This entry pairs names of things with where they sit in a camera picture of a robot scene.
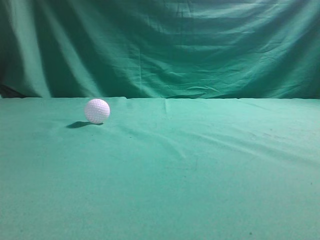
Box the white dimpled golf ball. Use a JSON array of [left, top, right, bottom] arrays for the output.
[[84, 98, 111, 124]]

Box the green table cloth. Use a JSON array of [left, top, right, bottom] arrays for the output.
[[0, 97, 320, 240]]

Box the green backdrop curtain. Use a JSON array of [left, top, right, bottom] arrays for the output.
[[0, 0, 320, 99]]

